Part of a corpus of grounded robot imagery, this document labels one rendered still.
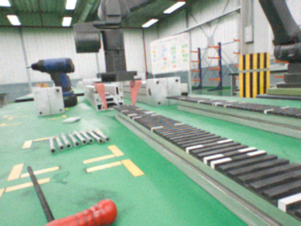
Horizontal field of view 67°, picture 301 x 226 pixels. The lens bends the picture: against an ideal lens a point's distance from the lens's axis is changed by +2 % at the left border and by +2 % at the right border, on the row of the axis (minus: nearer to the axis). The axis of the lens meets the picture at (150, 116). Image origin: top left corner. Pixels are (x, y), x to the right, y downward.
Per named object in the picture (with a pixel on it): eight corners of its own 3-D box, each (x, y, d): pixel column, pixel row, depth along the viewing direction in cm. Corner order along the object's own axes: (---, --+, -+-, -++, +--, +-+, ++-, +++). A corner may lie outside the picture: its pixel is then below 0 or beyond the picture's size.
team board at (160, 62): (150, 105, 718) (144, 42, 684) (160, 103, 751) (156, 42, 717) (187, 106, 609) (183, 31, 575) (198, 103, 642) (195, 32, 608)
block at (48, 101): (72, 112, 82) (68, 86, 80) (37, 117, 77) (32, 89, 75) (69, 109, 91) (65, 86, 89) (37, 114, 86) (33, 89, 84)
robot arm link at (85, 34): (119, -3, 54) (114, 7, 62) (68, -5, 50) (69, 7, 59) (124, 50, 56) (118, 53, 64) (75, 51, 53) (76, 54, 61)
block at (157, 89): (187, 103, 80) (186, 76, 79) (155, 107, 77) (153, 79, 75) (177, 101, 89) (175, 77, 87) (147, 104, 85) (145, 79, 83)
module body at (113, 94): (124, 107, 82) (121, 84, 81) (97, 111, 79) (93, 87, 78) (99, 96, 157) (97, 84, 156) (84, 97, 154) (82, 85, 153)
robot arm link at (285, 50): (314, 65, 78) (299, 66, 83) (314, 33, 75) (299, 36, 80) (292, 69, 75) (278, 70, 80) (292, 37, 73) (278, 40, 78)
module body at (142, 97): (171, 101, 88) (169, 80, 87) (147, 104, 85) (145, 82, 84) (125, 93, 163) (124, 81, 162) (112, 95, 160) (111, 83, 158)
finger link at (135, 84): (114, 107, 65) (111, 74, 64) (138, 105, 68) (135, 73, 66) (118, 110, 59) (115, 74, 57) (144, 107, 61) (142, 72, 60)
